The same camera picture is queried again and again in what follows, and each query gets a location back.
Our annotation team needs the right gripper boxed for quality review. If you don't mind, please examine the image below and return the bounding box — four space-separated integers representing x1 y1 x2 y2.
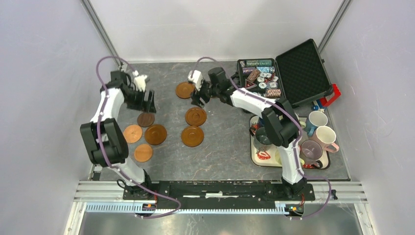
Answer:
190 77 220 108

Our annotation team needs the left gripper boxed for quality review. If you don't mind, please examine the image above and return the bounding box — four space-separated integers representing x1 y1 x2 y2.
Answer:
123 87 156 114

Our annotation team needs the dark walnut coaster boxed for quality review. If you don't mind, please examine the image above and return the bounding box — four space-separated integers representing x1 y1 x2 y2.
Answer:
137 113 155 127

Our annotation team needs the wooden coaster three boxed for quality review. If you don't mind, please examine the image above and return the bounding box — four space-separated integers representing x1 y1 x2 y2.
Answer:
185 107 207 126

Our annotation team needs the wooden coaster one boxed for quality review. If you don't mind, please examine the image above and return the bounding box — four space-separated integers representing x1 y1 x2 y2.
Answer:
175 82 195 99

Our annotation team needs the wooden coaster five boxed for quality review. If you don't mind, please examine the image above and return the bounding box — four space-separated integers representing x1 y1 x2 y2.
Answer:
144 124 167 145

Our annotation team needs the light cork coaster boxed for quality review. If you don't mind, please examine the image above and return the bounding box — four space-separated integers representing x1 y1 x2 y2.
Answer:
123 125 143 143

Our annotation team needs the wooden coaster four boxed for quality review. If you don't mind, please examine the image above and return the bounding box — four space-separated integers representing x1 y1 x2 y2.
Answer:
181 126 204 147

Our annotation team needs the orange coaster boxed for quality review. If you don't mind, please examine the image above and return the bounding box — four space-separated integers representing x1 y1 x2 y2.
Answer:
134 144 153 163

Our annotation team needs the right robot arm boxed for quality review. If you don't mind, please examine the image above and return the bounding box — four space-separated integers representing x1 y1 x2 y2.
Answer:
187 67 307 200

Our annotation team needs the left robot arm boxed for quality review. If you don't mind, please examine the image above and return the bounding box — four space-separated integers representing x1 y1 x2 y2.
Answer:
80 70 156 200

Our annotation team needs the grey green mug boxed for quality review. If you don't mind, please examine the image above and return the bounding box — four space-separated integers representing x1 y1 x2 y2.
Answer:
253 127 273 152

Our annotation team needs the white serving tray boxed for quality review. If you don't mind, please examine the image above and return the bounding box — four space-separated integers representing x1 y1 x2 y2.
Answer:
250 116 331 170

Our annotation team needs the black poker chip case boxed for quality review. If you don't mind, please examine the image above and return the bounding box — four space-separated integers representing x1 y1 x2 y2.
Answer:
234 39 334 108

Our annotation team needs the light blue mug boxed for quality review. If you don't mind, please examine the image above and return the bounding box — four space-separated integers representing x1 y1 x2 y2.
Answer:
304 111 328 137

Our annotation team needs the mauve mug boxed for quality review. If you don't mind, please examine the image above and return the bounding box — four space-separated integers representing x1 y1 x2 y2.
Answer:
300 140 323 169

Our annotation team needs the pink mug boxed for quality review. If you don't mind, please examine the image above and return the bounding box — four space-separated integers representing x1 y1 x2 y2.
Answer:
311 126 340 153

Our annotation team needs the red plastic block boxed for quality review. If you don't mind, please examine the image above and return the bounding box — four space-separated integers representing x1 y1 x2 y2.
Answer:
319 84 341 108

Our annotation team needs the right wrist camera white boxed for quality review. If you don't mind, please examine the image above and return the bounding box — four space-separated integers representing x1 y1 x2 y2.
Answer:
187 70 204 91

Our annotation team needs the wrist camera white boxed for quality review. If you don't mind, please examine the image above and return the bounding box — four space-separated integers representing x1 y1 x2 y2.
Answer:
187 70 204 91
132 70 148 92

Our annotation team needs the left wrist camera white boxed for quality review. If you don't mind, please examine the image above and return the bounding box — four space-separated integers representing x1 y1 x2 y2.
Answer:
132 70 148 92

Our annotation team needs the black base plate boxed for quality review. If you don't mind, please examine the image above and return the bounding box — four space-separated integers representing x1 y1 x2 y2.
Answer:
117 180 316 210

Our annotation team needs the aluminium frame rail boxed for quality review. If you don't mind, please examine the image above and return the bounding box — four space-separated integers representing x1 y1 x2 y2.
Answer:
74 181 368 215

